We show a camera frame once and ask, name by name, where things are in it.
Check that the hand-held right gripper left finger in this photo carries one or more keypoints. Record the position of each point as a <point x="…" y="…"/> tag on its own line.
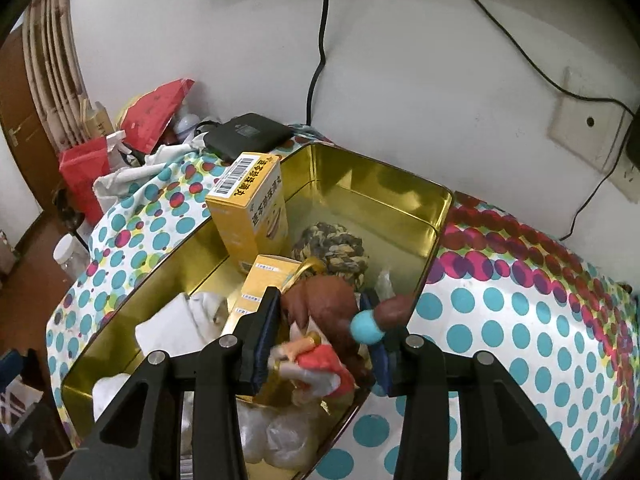
<point x="265" y="350"/>

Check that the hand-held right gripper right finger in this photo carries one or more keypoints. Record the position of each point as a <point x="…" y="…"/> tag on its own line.
<point x="382" y="371"/>

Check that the yellow smile medicine box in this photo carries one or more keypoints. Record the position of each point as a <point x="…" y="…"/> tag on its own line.
<point x="250" y="220"/>
<point x="260" y="285"/>

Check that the doll figurine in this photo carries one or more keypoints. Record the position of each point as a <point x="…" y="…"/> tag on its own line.
<point x="320" y="310"/>

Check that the clear bag with white lump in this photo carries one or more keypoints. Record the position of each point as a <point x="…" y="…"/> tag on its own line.
<point x="285" y="435"/>

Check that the white packet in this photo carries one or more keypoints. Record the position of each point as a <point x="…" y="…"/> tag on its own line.
<point x="175" y="325"/>

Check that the braided tea ball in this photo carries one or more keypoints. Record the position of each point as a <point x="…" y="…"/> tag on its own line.
<point x="330" y="250"/>

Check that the gold tin box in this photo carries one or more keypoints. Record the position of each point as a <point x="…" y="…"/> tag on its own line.
<point x="370" y="195"/>

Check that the polka-dot tablecloth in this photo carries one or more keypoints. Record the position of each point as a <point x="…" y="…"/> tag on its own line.
<point x="525" y="340"/>

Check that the white plastic bag bundle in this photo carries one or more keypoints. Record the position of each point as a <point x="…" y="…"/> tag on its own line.
<point x="112" y="391"/>

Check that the clear plastic jar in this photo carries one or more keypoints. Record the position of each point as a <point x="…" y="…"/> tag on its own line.
<point x="70" y="257"/>

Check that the black flat device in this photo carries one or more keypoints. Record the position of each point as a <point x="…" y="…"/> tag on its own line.
<point x="245" y="135"/>

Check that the red paper bag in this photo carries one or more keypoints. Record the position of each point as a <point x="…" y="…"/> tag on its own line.
<point x="85" y="180"/>

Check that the glossy red bag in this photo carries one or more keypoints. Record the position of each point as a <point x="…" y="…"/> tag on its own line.
<point x="155" y="115"/>

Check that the cardboard box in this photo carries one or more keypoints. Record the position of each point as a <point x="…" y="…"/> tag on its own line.
<point x="100" y="120"/>

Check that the wooden door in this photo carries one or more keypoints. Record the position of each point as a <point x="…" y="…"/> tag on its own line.
<point x="20" y="125"/>

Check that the black charger adapter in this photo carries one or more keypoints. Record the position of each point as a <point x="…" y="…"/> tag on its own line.
<point x="634" y="140"/>

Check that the stacked cardboard sheets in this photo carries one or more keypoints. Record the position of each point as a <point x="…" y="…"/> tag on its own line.
<point x="55" y="60"/>

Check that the wall outlet plate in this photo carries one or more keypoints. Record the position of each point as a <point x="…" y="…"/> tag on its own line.
<point x="585" y="125"/>

